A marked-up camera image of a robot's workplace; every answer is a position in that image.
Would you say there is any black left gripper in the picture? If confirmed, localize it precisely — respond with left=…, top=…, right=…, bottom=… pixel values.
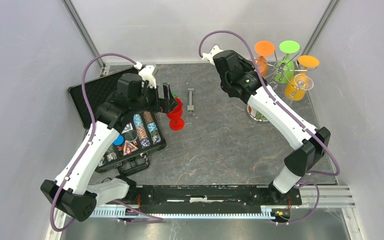
left=130, top=81, right=179, bottom=114

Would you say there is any red plastic wine glass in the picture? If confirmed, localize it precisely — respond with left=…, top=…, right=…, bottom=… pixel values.
left=166, top=97, right=185, bottom=131

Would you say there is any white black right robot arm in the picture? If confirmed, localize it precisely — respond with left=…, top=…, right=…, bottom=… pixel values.
left=202, top=50, right=331, bottom=204

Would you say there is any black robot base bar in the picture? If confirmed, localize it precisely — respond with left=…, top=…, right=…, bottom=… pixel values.
left=122, top=184, right=303, bottom=214

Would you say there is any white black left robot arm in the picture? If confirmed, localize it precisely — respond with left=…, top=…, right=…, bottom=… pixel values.
left=40, top=73, right=178, bottom=222

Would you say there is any orange plastic wine glass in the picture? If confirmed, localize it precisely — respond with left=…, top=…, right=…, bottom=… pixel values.
left=254, top=40, right=275, bottom=78

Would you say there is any green plastic wine glass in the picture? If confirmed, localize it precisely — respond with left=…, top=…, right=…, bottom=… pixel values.
left=274, top=40, right=301, bottom=84

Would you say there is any yellow plastic wine glass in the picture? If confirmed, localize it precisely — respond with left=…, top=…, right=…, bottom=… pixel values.
left=284, top=55, right=320, bottom=103

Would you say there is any grey toy column piece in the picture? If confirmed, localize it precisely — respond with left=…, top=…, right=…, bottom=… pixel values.
left=187, top=88, right=195, bottom=114

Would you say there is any blue poker chip row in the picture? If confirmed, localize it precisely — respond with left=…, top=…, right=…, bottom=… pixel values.
left=147, top=122, right=162, bottom=145

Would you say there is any black poker chip case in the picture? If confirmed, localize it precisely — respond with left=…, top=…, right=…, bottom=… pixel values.
left=68, top=66, right=167, bottom=176

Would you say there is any orange poker chip row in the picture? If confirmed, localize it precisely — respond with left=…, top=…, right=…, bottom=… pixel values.
left=133, top=114, right=151, bottom=149

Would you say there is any playing card deck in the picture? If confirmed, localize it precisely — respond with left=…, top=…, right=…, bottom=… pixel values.
left=121, top=122, right=134, bottom=134

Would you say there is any clear round dealer button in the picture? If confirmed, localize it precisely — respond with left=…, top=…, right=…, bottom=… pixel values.
left=124, top=130, right=138, bottom=142

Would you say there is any triangular red dice holder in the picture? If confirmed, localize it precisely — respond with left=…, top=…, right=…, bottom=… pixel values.
left=122, top=141, right=139, bottom=156

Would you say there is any blue round chip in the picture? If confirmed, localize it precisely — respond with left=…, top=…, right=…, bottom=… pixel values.
left=113, top=134, right=125, bottom=146

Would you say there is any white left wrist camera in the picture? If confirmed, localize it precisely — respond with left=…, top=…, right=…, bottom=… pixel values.
left=138, top=65, right=157, bottom=89

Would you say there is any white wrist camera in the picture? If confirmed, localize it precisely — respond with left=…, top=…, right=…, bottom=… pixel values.
left=138, top=65, right=157, bottom=89
left=201, top=44, right=223, bottom=66

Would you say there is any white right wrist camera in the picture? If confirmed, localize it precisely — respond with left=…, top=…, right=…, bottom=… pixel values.
left=201, top=44, right=223, bottom=66

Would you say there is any chrome wire glass rack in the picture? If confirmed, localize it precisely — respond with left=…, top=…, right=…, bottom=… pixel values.
left=255, top=53, right=318, bottom=106

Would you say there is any aluminium frame rail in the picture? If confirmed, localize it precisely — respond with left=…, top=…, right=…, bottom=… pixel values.
left=61, top=0, right=100, bottom=57

